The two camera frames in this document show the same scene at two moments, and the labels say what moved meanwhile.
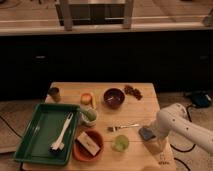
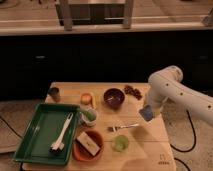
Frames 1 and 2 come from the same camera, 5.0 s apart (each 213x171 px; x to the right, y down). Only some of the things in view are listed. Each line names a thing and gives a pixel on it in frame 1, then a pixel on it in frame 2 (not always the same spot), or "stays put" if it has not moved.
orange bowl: [79, 150] stays put
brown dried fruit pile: [134, 91] stays put
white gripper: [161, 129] to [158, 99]
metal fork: [115, 128] stays put
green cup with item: [88, 117] stays put
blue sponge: [146, 133] to [146, 112]
